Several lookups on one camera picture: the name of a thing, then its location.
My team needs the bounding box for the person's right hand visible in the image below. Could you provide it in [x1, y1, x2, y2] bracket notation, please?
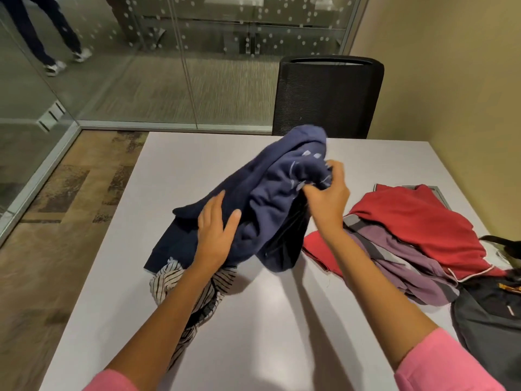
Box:
[302, 159, 351, 237]

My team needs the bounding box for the person's left hand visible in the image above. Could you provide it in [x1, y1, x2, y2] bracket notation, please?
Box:
[193, 190, 243, 278]

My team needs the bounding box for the striped knit top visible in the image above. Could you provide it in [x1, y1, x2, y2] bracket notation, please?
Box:
[149, 257, 238, 371]

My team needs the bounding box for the navy blue hoodie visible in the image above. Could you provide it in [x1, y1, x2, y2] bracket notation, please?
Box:
[143, 124, 334, 274]

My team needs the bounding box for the red garment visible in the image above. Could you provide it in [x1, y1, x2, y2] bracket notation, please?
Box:
[302, 184, 507, 281]

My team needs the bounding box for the mauve striped t-shirt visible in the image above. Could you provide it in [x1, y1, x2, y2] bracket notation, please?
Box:
[342, 213, 461, 307]

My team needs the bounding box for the black orange backpack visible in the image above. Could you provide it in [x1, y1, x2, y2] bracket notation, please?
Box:
[450, 235, 521, 391]

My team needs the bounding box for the person's right forearm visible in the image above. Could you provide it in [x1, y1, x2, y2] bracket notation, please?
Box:
[321, 222, 440, 371]

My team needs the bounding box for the person's left forearm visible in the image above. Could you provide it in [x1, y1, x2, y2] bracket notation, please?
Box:
[105, 260, 233, 391]

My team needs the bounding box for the person's left pink sleeve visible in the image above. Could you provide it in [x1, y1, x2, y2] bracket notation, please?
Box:
[82, 369, 139, 391]

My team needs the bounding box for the person's pink sleeve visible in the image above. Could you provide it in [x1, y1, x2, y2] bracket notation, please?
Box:
[82, 369, 139, 391]
[393, 327, 505, 391]

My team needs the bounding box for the person's right pink sleeve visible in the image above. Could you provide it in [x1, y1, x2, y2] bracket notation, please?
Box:
[393, 327, 505, 391]

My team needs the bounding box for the black mesh office chair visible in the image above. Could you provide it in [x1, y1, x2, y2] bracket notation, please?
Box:
[271, 55, 385, 140]

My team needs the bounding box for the grey table cable hatch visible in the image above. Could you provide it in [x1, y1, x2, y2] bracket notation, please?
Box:
[401, 184, 453, 211]

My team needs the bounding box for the metal glass door bracket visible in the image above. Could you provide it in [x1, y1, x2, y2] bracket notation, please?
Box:
[37, 100, 67, 132]

